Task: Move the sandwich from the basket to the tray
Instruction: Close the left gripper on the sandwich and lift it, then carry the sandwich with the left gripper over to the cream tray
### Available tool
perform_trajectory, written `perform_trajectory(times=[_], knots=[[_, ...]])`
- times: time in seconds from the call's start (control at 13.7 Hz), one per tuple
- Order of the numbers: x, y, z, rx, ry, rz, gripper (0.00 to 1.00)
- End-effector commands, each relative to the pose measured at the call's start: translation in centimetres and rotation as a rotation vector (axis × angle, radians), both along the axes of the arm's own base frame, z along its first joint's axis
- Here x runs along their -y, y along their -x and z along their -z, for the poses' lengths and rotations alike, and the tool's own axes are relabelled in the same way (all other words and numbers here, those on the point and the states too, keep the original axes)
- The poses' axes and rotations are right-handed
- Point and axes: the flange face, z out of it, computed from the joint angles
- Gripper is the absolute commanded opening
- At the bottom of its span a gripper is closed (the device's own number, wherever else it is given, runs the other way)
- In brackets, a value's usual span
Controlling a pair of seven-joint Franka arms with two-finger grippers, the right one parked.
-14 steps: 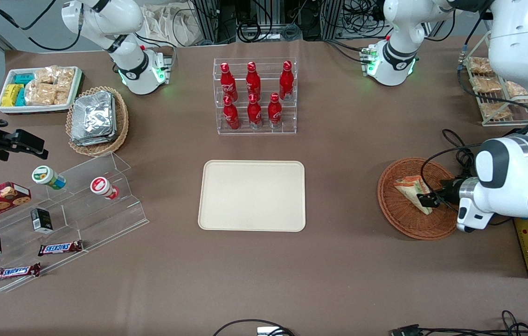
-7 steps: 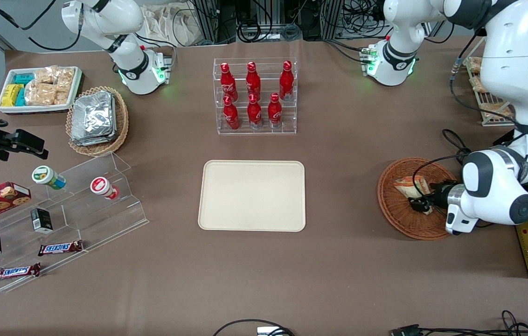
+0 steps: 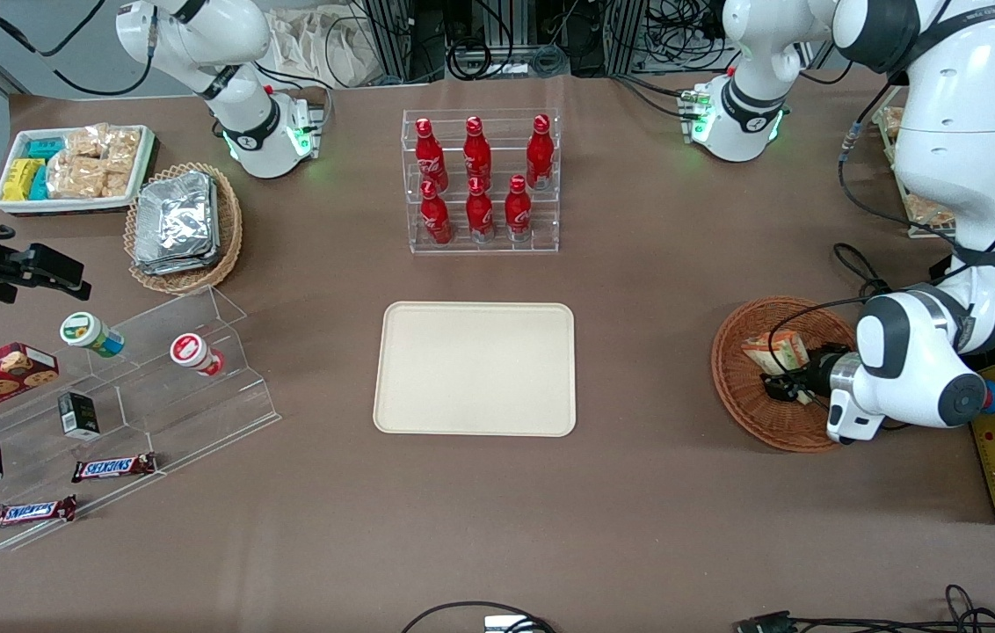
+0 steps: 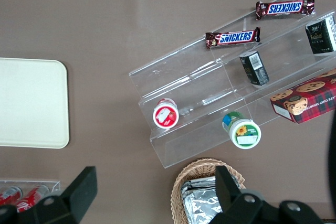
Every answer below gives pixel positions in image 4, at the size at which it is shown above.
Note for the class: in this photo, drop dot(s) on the small black gold-print box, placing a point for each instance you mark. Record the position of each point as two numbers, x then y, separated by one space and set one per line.
320 37

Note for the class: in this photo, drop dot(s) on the small black box with barcode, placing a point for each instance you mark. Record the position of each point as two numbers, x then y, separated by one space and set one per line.
256 69

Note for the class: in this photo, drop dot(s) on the oval tan wicker basket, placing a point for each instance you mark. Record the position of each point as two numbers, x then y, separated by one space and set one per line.
183 179

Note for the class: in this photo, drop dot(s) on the green lid yogurt cup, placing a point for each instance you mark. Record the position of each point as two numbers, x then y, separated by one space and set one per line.
244 134

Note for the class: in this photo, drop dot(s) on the red cola bottle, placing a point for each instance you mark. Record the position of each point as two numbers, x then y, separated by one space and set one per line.
10 195
31 197

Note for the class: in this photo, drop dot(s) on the clear acrylic bottle rack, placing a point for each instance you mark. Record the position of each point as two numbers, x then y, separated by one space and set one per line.
53 186

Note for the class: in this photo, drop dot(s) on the silver foil packet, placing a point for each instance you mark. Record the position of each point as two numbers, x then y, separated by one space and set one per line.
199 208
199 183

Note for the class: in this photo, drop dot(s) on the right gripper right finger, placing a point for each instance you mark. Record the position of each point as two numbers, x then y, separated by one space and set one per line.
228 195

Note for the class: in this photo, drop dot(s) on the Snickers chocolate bar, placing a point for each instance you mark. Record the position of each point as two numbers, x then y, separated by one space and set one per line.
284 8
233 37

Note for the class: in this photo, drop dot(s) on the clear acrylic stepped stand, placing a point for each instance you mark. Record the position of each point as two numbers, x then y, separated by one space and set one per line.
183 140

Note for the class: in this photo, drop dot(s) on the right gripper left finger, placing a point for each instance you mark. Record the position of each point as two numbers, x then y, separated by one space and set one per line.
78 197

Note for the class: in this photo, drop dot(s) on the red lid yogurt cup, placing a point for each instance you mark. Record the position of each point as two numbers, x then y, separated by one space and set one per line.
166 115

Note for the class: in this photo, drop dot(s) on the red tartan cookie box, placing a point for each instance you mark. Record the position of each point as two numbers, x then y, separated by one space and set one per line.
307 100

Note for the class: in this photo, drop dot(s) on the beige plastic serving tray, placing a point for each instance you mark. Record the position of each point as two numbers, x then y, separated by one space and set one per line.
31 103

